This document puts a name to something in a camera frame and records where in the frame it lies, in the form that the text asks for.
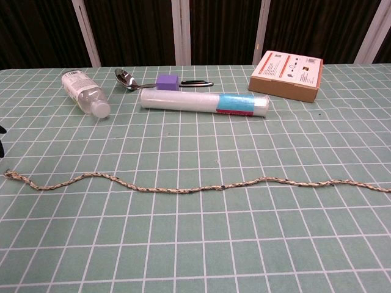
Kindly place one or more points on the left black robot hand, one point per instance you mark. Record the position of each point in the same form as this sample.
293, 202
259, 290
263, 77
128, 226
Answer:
2, 146

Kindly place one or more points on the clear plastic bottle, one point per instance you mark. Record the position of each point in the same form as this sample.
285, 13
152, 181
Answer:
91, 99

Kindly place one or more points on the purple foam cube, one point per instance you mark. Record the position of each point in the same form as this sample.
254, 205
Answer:
166, 82

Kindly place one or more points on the clear tube with blue label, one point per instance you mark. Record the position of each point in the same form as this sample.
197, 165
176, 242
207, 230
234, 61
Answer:
183, 100

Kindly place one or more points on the green grid tablecloth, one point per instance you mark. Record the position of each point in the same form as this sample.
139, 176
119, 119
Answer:
195, 238

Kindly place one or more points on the cardboard box with orange print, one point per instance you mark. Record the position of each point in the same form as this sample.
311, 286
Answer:
284, 81

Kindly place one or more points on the white post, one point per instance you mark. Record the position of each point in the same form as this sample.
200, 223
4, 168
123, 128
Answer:
181, 30
374, 30
261, 30
87, 33

